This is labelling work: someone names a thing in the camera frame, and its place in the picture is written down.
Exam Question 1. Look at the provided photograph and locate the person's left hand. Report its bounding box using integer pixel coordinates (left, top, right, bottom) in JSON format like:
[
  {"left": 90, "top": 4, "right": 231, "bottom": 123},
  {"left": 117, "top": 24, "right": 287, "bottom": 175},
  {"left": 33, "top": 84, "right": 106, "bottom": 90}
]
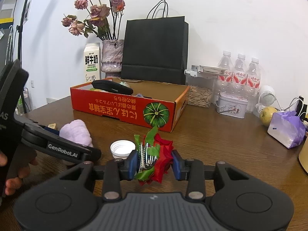
[{"left": 1, "top": 149, "right": 38, "bottom": 197}]

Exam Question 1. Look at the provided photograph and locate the right clear water bottle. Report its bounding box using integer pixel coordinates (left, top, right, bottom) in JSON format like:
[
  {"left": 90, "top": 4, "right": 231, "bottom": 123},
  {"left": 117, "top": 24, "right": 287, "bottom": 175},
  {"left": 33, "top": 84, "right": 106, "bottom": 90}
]
[{"left": 246, "top": 57, "right": 261, "bottom": 113}]

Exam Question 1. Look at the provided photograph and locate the clear water bottle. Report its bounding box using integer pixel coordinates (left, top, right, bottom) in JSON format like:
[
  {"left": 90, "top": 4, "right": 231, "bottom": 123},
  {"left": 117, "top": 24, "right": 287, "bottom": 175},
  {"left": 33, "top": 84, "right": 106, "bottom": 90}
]
[
  {"left": 232, "top": 54, "right": 247, "bottom": 98},
  {"left": 215, "top": 51, "right": 233, "bottom": 96},
  {"left": 246, "top": 57, "right": 261, "bottom": 113}
]

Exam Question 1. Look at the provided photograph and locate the purple textured vase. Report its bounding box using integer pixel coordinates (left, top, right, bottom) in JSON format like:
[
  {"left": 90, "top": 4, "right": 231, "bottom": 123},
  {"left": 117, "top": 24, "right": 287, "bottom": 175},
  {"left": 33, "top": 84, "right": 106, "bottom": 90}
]
[{"left": 101, "top": 40, "right": 124, "bottom": 78}]

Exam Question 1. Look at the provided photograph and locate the dried pink rose bouquet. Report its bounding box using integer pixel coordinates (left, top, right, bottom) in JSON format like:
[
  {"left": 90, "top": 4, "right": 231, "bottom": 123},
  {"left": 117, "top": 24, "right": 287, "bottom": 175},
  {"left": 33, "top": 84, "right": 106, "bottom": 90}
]
[{"left": 61, "top": 0, "right": 125, "bottom": 41}]

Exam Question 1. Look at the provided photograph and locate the black phone charger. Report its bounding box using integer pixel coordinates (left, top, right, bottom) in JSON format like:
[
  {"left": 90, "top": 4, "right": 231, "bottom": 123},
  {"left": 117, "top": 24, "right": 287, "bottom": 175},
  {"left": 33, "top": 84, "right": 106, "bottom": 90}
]
[{"left": 296, "top": 96, "right": 306, "bottom": 119}]

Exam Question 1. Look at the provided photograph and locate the white plastic lid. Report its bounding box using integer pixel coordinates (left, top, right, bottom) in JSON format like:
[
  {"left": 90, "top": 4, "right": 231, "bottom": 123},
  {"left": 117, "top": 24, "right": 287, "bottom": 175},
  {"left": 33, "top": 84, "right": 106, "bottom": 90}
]
[{"left": 110, "top": 140, "right": 136, "bottom": 159}]

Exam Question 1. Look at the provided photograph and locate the left clear water bottle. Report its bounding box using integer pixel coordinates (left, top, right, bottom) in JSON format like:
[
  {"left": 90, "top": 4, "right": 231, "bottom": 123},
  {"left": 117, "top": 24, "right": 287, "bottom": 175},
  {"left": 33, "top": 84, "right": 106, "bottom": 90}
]
[{"left": 215, "top": 51, "right": 233, "bottom": 96}]

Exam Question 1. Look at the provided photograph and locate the middle clear water bottle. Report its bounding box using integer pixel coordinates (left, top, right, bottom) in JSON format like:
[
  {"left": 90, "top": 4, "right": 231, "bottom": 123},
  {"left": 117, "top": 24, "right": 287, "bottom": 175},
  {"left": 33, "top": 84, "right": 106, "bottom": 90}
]
[{"left": 232, "top": 54, "right": 247, "bottom": 98}]

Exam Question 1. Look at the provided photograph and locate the black paper shopping bag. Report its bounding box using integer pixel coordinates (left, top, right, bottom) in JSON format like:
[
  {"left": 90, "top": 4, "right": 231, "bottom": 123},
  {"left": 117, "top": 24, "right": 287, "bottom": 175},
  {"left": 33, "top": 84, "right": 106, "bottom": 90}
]
[{"left": 121, "top": 0, "right": 188, "bottom": 85}]

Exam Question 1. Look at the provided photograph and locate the clear seed storage container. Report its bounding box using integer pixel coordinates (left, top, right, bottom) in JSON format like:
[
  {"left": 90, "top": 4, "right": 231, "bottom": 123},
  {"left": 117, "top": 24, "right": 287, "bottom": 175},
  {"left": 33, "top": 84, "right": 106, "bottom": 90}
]
[{"left": 184, "top": 65, "right": 227, "bottom": 108}]

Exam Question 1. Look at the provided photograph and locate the lavender fluffy plush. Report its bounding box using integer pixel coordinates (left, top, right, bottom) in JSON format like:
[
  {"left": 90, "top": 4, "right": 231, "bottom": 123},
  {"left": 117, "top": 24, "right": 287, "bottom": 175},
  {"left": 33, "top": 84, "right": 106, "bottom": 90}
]
[{"left": 59, "top": 119, "right": 93, "bottom": 147}]

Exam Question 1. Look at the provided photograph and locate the small white desk fan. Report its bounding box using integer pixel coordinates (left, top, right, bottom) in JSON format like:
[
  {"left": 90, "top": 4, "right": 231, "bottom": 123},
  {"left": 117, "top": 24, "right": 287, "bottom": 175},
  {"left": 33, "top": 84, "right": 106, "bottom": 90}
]
[{"left": 256, "top": 85, "right": 276, "bottom": 113}]

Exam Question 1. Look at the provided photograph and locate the white floral tin box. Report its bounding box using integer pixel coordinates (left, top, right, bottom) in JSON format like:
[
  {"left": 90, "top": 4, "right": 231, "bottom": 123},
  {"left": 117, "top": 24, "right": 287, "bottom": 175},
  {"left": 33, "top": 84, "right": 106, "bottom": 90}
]
[{"left": 215, "top": 93, "right": 248, "bottom": 119}]

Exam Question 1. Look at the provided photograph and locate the white cable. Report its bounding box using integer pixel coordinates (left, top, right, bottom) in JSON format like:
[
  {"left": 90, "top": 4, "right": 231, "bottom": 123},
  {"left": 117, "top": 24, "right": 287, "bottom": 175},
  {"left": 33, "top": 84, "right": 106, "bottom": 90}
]
[{"left": 257, "top": 93, "right": 306, "bottom": 118}]

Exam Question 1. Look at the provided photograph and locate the red rose hair clip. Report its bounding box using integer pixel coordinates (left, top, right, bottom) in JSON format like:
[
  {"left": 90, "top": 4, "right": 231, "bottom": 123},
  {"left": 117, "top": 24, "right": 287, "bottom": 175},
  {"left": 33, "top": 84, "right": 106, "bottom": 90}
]
[{"left": 134, "top": 127, "right": 173, "bottom": 185}]

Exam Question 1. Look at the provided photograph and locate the white green milk carton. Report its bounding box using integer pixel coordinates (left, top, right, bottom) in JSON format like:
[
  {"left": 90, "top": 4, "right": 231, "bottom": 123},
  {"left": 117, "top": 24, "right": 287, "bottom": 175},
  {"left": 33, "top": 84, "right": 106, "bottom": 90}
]
[{"left": 84, "top": 43, "right": 101, "bottom": 82}]

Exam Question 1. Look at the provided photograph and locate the purple tissue pack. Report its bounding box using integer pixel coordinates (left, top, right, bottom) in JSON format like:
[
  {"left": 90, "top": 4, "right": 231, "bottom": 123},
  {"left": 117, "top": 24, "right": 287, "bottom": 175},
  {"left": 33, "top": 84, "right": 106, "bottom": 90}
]
[{"left": 267, "top": 110, "right": 306, "bottom": 149}]

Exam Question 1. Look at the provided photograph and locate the yellow green apple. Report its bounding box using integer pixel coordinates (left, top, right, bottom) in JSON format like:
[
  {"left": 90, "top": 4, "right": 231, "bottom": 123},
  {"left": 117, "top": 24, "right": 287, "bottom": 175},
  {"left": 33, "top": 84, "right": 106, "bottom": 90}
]
[{"left": 259, "top": 106, "right": 278, "bottom": 127}]

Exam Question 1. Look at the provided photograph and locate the dark navy zip pouch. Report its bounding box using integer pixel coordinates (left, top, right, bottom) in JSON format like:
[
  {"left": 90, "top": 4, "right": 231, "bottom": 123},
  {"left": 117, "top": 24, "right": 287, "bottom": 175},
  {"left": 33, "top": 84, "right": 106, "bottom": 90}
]
[{"left": 91, "top": 80, "right": 134, "bottom": 95}]

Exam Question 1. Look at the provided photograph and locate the orange cardboard pumpkin box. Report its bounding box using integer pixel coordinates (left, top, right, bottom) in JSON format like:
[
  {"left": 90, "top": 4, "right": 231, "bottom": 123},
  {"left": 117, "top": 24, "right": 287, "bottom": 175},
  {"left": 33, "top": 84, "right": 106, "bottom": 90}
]
[{"left": 70, "top": 80, "right": 189, "bottom": 132}]

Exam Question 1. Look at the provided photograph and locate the black tripod stand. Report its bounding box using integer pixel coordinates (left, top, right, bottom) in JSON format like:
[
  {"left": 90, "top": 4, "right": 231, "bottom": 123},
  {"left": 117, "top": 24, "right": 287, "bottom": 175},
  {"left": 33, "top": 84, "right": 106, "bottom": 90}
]
[{"left": 11, "top": 0, "right": 34, "bottom": 97}]

